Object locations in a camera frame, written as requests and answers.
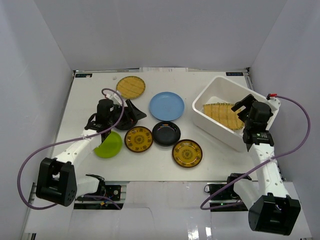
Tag yellow patterned plate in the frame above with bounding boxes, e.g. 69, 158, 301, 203
124, 126, 154, 153
171, 139, 203, 169

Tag square yellow woven plate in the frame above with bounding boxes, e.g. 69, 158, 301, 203
203, 102, 244, 131

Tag lime green plate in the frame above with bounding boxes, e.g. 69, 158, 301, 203
93, 131, 123, 159

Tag round yellow woven plate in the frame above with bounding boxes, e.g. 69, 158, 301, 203
116, 76, 146, 100

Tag blue plate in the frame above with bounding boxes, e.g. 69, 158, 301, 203
149, 91, 185, 122

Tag black plate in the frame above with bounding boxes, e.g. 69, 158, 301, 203
152, 121, 181, 147
115, 118, 138, 131

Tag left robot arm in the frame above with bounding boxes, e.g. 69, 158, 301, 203
35, 99, 147, 207

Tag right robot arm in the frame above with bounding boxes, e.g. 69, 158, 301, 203
225, 94, 301, 236

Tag white plastic bin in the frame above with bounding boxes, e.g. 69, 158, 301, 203
191, 76, 280, 153

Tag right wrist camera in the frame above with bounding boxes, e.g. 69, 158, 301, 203
266, 93, 281, 111

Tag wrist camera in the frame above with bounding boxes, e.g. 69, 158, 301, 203
105, 93, 122, 105
266, 93, 281, 111

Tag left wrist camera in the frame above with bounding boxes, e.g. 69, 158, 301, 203
105, 93, 122, 105

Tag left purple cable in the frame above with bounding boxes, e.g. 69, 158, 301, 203
16, 87, 125, 210

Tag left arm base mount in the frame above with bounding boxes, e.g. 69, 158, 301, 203
73, 184, 127, 210

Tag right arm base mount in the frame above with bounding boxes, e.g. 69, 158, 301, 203
203, 183, 248, 213

